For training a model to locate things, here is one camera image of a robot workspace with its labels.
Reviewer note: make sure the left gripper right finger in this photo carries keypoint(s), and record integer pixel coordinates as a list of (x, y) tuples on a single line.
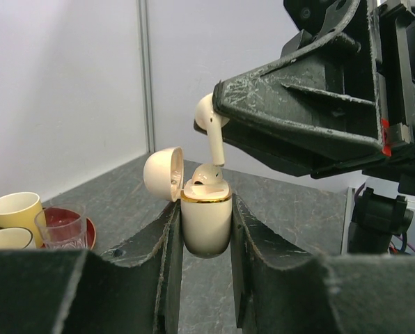
[(280, 288)]

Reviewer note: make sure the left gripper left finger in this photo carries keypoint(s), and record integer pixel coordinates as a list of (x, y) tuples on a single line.
[(133, 287)]

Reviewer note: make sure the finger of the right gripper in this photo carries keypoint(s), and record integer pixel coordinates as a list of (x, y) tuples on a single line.
[(321, 149)]

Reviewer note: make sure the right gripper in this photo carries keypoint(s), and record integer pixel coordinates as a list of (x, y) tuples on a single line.
[(343, 90)]

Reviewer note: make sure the cream earbud charging case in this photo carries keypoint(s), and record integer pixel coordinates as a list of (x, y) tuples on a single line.
[(206, 210)]

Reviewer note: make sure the cream earbud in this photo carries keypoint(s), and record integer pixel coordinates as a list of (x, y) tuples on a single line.
[(207, 174), (207, 119)]

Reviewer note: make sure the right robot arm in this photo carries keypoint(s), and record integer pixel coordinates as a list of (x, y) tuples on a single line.
[(375, 218)]

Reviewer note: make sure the red round tray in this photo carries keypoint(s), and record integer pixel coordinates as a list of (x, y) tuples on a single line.
[(33, 227)]

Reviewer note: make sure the clear glass tumbler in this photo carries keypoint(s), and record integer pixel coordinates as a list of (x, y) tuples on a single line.
[(63, 226)]

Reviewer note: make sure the yellow mug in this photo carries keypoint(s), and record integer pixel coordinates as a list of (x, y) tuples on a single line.
[(20, 210)]

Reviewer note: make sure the cream mug black handle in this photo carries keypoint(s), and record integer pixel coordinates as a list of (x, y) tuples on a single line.
[(16, 238)]

